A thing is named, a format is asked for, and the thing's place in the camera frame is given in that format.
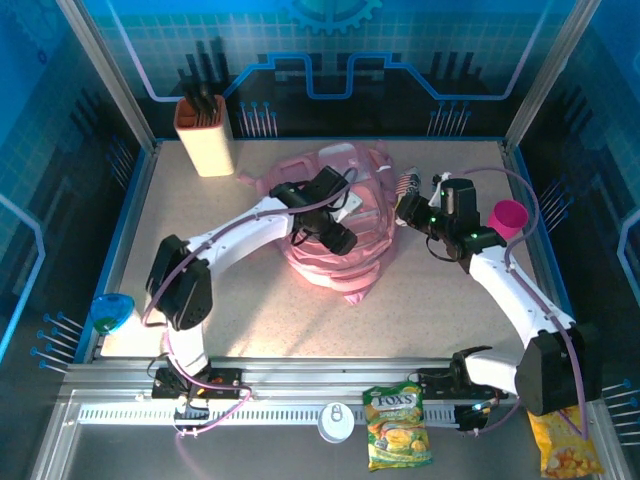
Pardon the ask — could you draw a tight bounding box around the white striped drink can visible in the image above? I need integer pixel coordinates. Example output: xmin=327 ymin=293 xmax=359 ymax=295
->
xmin=396 ymin=167 xmax=425 ymax=202

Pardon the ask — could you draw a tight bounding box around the pink student backpack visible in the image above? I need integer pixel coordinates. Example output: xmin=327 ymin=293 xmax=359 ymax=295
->
xmin=237 ymin=139 xmax=401 ymax=306

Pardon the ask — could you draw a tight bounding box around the green Fox's candy bag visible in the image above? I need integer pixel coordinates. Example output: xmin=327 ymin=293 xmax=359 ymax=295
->
xmin=361 ymin=380 xmax=434 ymax=472

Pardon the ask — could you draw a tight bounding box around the yellow snack bag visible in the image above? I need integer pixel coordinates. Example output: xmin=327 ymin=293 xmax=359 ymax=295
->
xmin=527 ymin=404 xmax=605 ymax=480

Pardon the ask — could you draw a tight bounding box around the pink plastic goblet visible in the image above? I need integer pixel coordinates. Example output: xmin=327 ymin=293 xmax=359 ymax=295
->
xmin=487 ymin=199 xmax=530 ymax=241

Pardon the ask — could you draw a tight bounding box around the cream knife block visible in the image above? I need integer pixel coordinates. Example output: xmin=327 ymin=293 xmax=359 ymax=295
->
xmin=173 ymin=94 xmax=236 ymax=179

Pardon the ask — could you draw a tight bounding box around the white can lid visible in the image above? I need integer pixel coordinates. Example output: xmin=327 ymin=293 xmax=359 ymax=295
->
xmin=317 ymin=401 xmax=356 ymax=444

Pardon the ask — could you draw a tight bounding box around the blue green plastic bowl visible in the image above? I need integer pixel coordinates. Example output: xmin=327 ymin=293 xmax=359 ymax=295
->
xmin=90 ymin=293 xmax=135 ymax=335

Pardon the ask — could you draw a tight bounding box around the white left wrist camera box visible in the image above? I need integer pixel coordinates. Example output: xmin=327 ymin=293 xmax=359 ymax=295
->
xmin=334 ymin=189 xmax=364 ymax=224

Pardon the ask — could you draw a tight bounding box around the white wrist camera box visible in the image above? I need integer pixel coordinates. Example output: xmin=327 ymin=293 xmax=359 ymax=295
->
xmin=334 ymin=189 xmax=364 ymax=224
xmin=430 ymin=172 xmax=454 ymax=204

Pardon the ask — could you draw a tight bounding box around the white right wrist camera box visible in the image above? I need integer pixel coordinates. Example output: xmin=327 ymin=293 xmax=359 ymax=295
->
xmin=430 ymin=172 xmax=454 ymax=204

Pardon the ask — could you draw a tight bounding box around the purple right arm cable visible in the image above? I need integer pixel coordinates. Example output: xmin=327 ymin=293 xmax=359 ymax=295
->
xmin=449 ymin=166 xmax=589 ymax=442

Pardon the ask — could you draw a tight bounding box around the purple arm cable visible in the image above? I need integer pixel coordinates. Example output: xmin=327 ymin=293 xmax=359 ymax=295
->
xmin=449 ymin=166 xmax=589 ymax=442
xmin=142 ymin=167 xmax=359 ymax=454

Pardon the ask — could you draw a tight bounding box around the black knife handle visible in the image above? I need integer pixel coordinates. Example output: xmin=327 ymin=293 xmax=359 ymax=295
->
xmin=199 ymin=82 xmax=221 ymax=121
xmin=183 ymin=89 xmax=202 ymax=124

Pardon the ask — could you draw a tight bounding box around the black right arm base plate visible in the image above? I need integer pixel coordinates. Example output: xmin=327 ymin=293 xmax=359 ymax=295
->
xmin=417 ymin=367 xmax=504 ymax=401

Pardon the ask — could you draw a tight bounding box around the aluminium cage frame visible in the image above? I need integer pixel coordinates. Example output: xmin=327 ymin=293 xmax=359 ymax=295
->
xmin=29 ymin=0 xmax=640 ymax=480

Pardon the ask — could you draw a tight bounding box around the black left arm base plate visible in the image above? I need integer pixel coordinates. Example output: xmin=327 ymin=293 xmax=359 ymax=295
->
xmin=151 ymin=367 xmax=251 ymax=401

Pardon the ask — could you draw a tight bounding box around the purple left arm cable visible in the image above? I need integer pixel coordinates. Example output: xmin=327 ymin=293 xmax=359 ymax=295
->
xmin=142 ymin=167 xmax=359 ymax=454

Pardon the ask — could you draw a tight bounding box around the white slotted cable duct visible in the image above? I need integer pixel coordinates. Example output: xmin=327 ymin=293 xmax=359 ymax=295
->
xmin=78 ymin=403 xmax=459 ymax=427

